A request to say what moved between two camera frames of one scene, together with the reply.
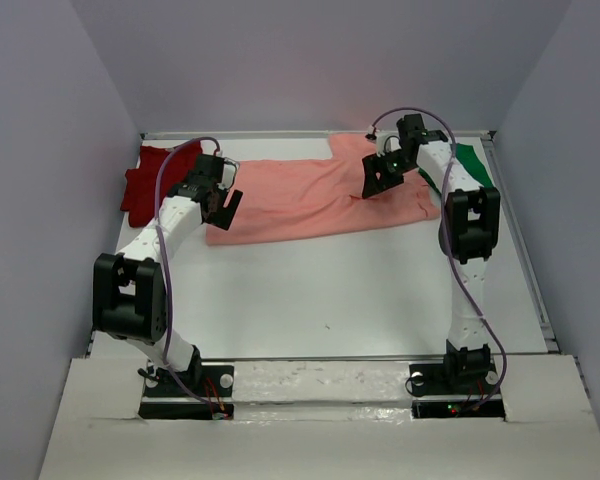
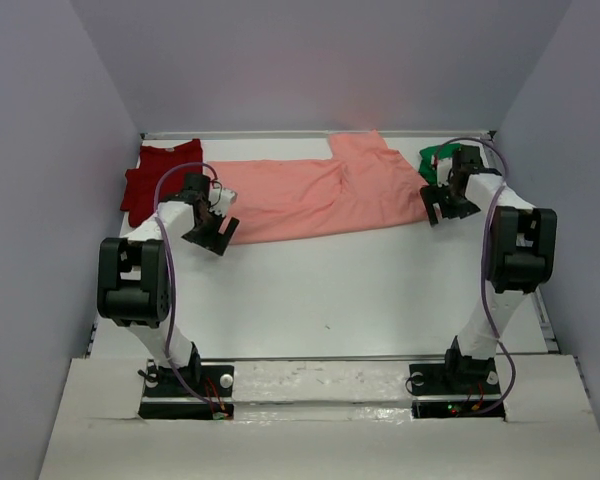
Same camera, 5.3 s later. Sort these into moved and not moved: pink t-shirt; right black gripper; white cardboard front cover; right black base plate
Moved: right black gripper
Not moved: right black base plate; pink t-shirt; white cardboard front cover
